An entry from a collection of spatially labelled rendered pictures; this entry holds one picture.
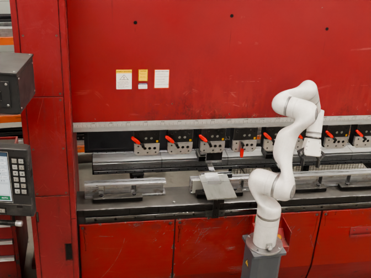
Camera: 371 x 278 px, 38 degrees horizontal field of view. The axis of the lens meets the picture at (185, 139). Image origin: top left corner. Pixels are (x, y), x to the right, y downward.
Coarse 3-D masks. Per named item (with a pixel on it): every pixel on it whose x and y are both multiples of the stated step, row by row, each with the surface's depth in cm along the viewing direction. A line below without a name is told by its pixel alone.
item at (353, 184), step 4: (340, 184) 355; (344, 184) 355; (352, 184) 356; (356, 184) 356; (360, 184) 356; (364, 184) 356; (368, 184) 357; (340, 188) 354; (344, 188) 353; (348, 188) 354; (352, 188) 354; (356, 188) 354; (360, 188) 355; (364, 188) 356; (368, 188) 356
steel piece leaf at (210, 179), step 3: (207, 177) 336; (210, 177) 336; (213, 177) 336; (216, 177) 336; (207, 180) 332; (210, 180) 332; (213, 180) 332; (216, 180) 333; (219, 180) 333; (207, 183) 329; (210, 183) 329; (213, 183) 329; (216, 183) 329; (219, 183) 329
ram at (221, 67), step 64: (128, 0) 277; (192, 0) 283; (256, 0) 288; (320, 0) 294; (128, 64) 293; (192, 64) 299; (256, 64) 306; (320, 64) 313; (128, 128) 311; (192, 128) 318
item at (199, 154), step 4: (196, 152) 362; (200, 152) 357; (200, 156) 355; (204, 156) 355; (200, 160) 355; (204, 160) 356; (208, 164) 349; (212, 164) 349; (208, 168) 346; (212, 168) 345
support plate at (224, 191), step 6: (222, 174) 340; (204, 180) 332; (222, 180) 333; (228, 180) 334; (204, 186) 326; (210, 186) 326; (216, 186) 327; (222, 186) 327; (228, 186) 328; (204, 192) 322; (210, 192) 321; (216, 192) 321; (222, 192) 322; (228, 192) 322; (234, 192) 322; (210, 198) 315; (216, 198) 316; (222, 198) 316; (228, 198) 317; (234, 198) 318
